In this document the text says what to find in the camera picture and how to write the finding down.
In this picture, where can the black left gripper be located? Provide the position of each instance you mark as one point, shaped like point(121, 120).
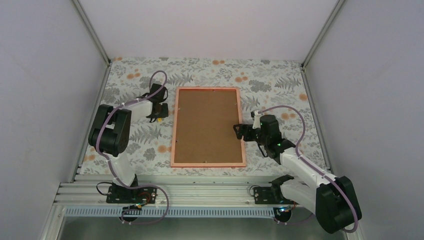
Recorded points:
point(165, 113)

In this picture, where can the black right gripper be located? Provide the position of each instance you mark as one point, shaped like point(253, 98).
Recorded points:
point(243, 127)

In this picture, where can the red wooden picture frame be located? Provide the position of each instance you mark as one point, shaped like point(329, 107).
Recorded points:
point(203, 135)

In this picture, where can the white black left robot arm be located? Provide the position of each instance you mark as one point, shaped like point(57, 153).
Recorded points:
point(110, 135)

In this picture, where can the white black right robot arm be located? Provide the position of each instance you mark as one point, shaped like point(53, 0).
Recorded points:
point(331, 199)

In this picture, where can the floral patterned table mat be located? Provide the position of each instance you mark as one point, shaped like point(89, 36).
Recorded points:
point(274, 86)

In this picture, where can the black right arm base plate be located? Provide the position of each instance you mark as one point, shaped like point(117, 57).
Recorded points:
point(266, 196)

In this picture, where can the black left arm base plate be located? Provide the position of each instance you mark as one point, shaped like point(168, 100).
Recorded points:
point(120, 195)

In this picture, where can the grey slotted cable duct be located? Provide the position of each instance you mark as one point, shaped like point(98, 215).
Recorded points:
point(172, 212)

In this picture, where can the aluminium extrusion rail base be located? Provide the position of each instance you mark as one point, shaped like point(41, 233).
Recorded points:
point(181, 190)

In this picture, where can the left aluminium corner post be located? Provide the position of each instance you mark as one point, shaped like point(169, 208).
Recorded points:
point(90, 28)

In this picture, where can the aluminium corner post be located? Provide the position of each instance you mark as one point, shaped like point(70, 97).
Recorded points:
point(333, 14)
point(90, 28)

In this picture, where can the right aluminium corner post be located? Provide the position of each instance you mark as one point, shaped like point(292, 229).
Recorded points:
point(333, 14)

